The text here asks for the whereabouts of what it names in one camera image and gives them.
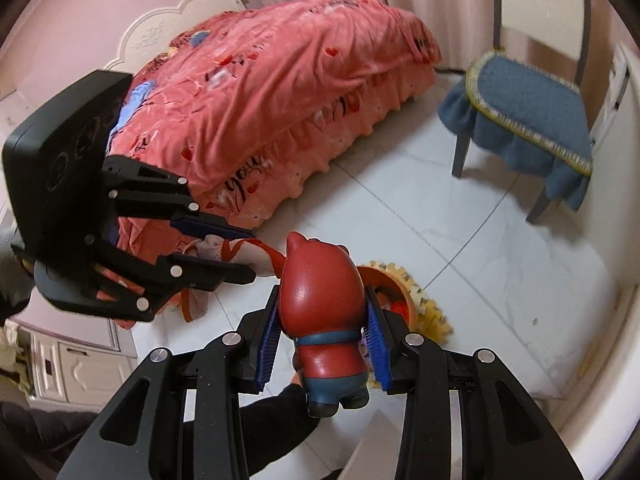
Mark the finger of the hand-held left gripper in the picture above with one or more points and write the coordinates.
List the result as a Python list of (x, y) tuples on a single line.
[(210, 272), (210, 225)]

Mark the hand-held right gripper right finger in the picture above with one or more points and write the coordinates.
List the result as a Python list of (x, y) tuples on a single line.
[(377, 350)]

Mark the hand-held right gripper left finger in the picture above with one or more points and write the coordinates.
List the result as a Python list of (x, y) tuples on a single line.
[(267, 345)]

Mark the orange round bin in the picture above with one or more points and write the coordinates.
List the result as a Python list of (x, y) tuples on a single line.
[(396, 285)]

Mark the red pig figurine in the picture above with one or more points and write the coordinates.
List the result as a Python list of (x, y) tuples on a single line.
[(320, 300)]

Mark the yellow foam puzzle mat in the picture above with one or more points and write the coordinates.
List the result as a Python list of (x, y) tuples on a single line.
[(430, 322)]

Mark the pink printed blanket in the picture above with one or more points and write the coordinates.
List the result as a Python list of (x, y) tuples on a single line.
[(275, 85)]

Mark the white nightstand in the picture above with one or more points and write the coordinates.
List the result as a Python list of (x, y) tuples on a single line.
[(85, 370)]

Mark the white carved headboard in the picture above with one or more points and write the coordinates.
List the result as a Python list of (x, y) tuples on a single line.
[(150, 30)]

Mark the blue fringed seat cushion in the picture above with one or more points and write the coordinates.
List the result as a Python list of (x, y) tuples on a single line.
[(525, 105)]

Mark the white folding chair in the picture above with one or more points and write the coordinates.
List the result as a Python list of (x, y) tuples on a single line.
[(540, 10)]

